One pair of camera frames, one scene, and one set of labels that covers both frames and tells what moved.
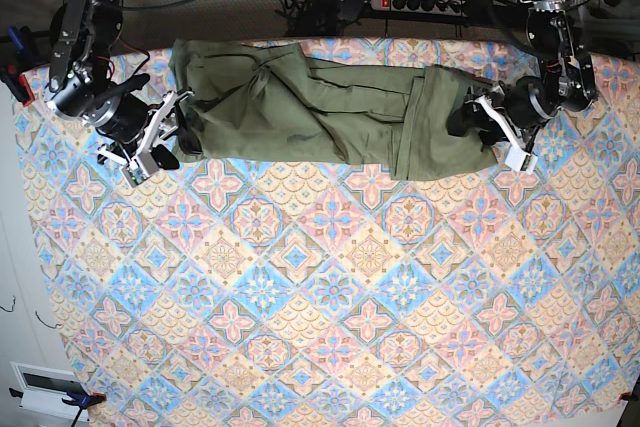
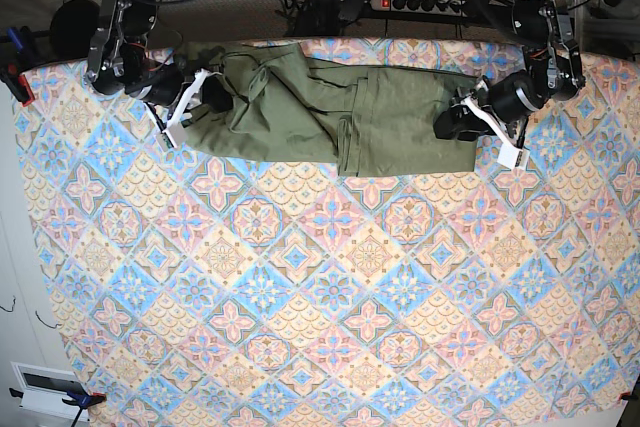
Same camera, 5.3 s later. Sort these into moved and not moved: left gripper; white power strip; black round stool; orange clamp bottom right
Moved: left gripper
Not moved: orange clamp bottom right; white power strip; black round stool
